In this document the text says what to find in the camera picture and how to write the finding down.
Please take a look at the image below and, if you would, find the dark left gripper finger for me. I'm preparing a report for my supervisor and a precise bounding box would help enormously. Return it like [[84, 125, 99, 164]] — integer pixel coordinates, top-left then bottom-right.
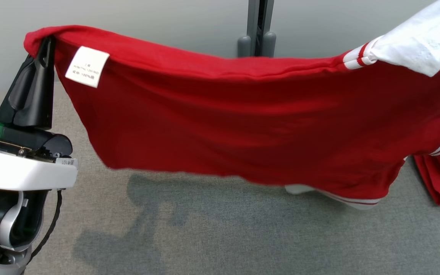
[[9, 36, 57, 129], [0, 55, 38, 125]]

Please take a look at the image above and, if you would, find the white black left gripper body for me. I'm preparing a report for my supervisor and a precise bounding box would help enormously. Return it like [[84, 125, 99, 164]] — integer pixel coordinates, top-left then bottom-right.
[[0, 115, 78, 191]]

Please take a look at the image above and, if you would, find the red white basketball jersey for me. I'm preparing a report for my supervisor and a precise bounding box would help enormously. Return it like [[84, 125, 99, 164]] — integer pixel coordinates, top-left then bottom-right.
[[24, 0, 440, 211]]

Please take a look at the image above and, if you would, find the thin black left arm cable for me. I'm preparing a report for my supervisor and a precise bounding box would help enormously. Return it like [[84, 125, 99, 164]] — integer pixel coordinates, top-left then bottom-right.
[[23, 189, 63, 270]]

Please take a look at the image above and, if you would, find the grey partition post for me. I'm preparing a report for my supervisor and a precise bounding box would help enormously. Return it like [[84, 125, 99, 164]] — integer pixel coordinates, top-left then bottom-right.
[[237, 0, 277, 58]]

